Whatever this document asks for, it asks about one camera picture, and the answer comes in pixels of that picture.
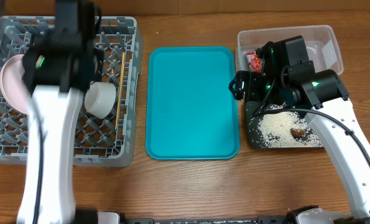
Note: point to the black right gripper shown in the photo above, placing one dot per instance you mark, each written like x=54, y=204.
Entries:
x=245, y=86

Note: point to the red sauce packet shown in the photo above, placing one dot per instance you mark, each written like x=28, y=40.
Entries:
x=255, y=63

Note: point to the white rice leftovers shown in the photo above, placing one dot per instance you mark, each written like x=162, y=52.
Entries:
x=278, y=124

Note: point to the brown food chunk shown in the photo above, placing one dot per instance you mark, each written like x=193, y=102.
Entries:
x=297, y=133

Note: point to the wooden chopstick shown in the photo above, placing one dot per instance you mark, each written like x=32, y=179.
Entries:
x=120, y=89

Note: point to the grey green bowl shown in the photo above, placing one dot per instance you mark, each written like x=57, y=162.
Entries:
x=100, y=98

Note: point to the large white plate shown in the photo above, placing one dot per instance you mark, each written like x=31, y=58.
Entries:
x=12, y=87

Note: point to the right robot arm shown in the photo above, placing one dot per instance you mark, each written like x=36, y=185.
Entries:
x=288, y=82

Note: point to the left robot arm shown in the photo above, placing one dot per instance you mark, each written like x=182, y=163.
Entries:
x=59, y=67

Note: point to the grey dishwasher rack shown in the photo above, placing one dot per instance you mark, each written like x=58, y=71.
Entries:
x=97, y=142

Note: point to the teal serving tray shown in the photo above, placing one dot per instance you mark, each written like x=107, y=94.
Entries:
x=191, y=114

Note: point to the black plastic tray bin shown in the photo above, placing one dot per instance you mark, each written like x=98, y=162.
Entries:
x=253, y=130

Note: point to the clear plastic bin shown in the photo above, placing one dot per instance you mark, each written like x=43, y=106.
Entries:
x=321, y=43

